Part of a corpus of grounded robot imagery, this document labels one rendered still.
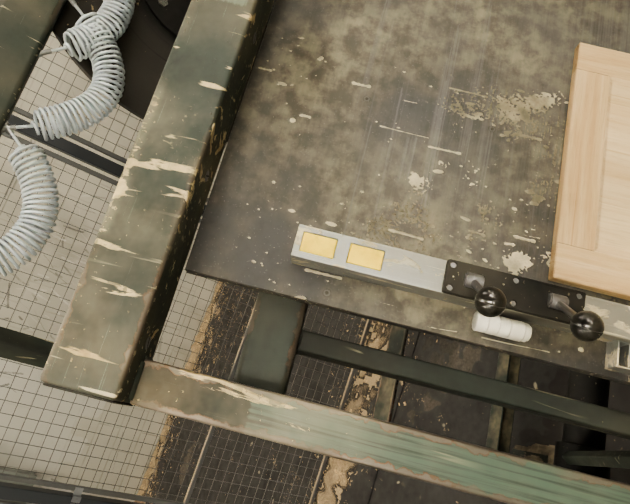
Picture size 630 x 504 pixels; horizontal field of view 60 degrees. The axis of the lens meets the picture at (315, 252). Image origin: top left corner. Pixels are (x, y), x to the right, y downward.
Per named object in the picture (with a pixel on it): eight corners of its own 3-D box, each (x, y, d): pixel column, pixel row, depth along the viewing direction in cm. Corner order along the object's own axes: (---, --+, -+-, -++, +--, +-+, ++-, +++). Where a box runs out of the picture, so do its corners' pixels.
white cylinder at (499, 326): (469, 331, 80) (523, 345, 80) (476, 328, 77) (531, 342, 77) (472, 312, 81) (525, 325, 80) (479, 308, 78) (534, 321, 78)
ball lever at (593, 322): (563, 315, 78) (603, 349, 65) (536, 309, 78) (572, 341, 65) (571, 290, 77) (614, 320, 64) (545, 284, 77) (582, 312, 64)
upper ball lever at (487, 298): (480, 295, 78) (504, 324, 65) (455, 288, 79) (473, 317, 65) (488, 270, 78) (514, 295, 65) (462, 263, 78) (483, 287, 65)
